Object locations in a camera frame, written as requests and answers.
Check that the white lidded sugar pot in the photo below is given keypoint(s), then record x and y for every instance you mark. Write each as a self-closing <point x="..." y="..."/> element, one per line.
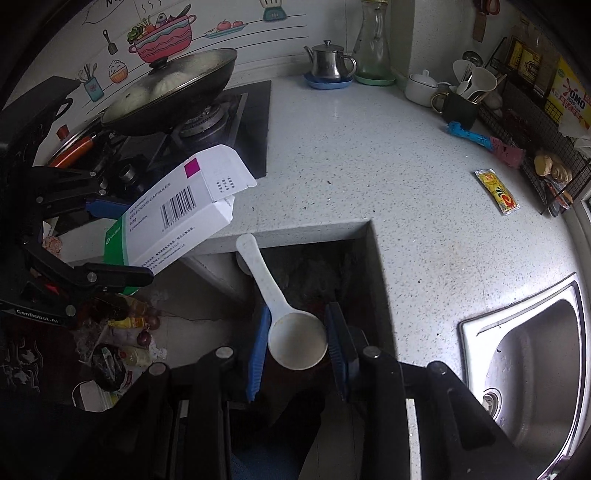
<point x="422" y="90"/>

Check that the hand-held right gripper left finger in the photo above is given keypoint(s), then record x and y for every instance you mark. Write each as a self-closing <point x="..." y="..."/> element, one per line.
<point x="258" y="350"/>

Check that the white and green medicine box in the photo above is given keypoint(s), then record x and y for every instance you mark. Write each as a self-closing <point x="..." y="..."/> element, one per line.
<point x="184" y="212"/>

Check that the red sauce sachet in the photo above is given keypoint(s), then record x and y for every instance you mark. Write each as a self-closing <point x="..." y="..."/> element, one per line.
<point x="551" y="190"/>

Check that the white plastic scoop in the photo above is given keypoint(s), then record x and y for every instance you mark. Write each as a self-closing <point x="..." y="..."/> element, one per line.
<point x="295" y="337"/>

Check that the pink patterned cloth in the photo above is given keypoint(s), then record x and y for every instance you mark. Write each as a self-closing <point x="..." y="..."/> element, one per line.
<point x="53" y="245"/>

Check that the steel teapot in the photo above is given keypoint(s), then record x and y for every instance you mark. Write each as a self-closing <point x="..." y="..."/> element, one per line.
<point x="328" y="60"/>

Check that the steel sink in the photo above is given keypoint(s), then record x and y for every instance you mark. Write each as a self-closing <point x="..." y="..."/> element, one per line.
<point x="531" y="350"/>

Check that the white plastic bag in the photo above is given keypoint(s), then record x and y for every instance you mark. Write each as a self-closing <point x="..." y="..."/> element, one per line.
<point x="577" y="134"/>

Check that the wok with glass lid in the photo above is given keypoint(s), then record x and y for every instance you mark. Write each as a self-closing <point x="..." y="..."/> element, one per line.
<point x="184" y="78"/>

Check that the red onion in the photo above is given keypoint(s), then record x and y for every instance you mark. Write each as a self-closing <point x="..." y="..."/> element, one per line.
<point x="153" y="320"/>
<point x="145" y="338"/>

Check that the white steamed bun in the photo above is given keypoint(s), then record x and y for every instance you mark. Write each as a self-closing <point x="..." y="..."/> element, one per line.
<point x="161" y="87"/>

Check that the large white rice spoon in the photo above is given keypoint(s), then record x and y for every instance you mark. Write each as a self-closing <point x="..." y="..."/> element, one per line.
<point x="484" y="81"/>

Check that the white garlic bulbs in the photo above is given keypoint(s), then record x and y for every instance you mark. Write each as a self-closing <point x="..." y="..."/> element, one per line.
<point x="494" y="101"/>

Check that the glass carafe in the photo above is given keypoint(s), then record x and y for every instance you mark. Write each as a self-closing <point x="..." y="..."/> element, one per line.
<point x="373" y="41"/>

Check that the clear plastic bin bag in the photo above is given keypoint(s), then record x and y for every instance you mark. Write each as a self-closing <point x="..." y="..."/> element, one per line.
<point x="314" y="272"/>

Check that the ginger root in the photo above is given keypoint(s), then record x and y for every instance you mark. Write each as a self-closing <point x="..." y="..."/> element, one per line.
<point x="551" y="167"/>

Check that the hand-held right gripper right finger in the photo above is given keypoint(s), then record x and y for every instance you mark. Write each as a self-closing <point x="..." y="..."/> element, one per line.
<point x="339" y="346"/>

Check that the white soup spoon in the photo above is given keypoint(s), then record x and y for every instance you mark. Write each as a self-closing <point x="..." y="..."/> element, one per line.
<point x="461" y="69"/>

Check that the colourful kitchen wall decal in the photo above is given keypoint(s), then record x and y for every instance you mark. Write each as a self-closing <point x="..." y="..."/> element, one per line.
<point x="161" y="37"/>

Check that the black gas stove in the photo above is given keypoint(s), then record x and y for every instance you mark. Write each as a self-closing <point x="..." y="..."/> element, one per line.
<point x="254" y="138"/>

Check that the small steel ladle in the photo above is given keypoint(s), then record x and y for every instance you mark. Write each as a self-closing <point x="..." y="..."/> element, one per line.
<point x="472" y="57"/>

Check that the blue saucer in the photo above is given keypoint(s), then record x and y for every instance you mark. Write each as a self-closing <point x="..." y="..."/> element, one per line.
<point x="323" y="84"/>

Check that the green saucer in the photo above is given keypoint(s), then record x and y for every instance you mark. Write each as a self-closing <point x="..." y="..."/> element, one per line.
<point x="376" y="81"/>

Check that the yellow yeast packet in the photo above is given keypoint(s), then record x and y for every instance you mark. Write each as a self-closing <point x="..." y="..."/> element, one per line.
<point x="497" y="191"/>

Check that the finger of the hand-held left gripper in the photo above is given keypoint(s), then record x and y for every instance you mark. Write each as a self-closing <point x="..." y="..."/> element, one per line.
<point x="69" y="184"/>
<point x="92" y="276"/>

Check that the dark green mug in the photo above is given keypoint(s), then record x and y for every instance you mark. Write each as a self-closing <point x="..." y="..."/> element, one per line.
<point x="459" y="113"/>

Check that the blue and pink wrapper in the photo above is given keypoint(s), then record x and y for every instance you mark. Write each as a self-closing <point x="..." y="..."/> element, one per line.
<point x="480" y="138"/>

